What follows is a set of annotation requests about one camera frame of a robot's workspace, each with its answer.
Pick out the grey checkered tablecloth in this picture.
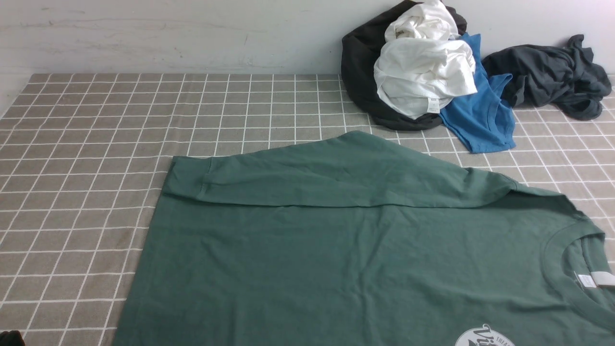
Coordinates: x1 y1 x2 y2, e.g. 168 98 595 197
0 73 615 346

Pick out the white crumpled shirt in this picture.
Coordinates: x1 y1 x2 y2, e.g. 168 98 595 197
374 0 477 120

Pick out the dark grey crumpled shirt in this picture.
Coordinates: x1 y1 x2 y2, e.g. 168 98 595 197
482 34 612 121

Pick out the black garment in pile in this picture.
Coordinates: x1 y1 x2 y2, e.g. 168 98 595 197
341 0 467 131

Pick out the blue t-shirt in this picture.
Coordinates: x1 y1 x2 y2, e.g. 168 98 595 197
440 33 516 154

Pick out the green long-sleeved shirt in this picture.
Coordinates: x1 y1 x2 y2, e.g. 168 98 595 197
113 131 614 346

